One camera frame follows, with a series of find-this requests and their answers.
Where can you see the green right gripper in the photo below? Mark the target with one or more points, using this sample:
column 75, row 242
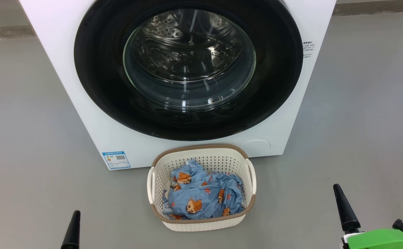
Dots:
column 381, row 239

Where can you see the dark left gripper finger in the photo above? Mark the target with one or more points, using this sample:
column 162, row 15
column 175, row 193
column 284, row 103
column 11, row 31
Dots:
column 72, row 231

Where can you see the blue bear-print garment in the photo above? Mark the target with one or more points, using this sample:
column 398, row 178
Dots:
column 189, row 171
column 205, row 200

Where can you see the white front-load washing machine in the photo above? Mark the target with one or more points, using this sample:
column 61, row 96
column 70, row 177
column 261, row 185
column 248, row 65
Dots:
column 83, row 114

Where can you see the blue energy label sticker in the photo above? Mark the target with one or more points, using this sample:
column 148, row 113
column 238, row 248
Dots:
column 116, row 159

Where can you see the cream perforated laundry basket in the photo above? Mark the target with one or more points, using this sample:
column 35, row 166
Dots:
column 160, row 186

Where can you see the round white filter cover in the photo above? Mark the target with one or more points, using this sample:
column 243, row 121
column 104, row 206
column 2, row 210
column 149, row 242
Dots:
column 257, row 148

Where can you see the grey text warning sticker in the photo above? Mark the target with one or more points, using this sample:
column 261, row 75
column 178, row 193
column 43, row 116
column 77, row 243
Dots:
column 308, row 49

